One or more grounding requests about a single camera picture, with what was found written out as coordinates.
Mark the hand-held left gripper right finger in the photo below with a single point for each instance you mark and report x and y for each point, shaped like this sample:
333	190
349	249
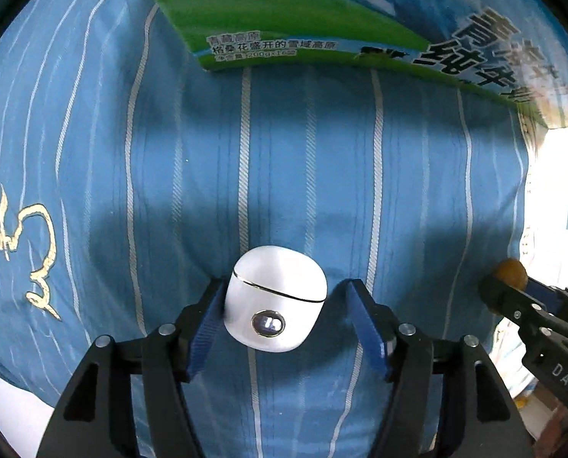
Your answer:
367	329

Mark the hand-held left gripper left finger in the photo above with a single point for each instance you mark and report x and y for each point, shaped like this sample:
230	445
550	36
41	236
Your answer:
205	338

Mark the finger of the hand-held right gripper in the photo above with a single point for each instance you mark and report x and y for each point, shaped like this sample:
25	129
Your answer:
544	293
503	296

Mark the brown walnut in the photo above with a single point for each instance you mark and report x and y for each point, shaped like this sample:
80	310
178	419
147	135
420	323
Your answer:
510	271

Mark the white earbuds case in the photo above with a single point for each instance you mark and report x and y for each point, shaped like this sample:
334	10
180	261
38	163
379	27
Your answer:
274	296

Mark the printed cardboard box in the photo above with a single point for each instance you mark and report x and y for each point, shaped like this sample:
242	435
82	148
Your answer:
312	9

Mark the blue striped blanket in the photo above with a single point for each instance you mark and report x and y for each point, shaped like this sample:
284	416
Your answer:
312	176

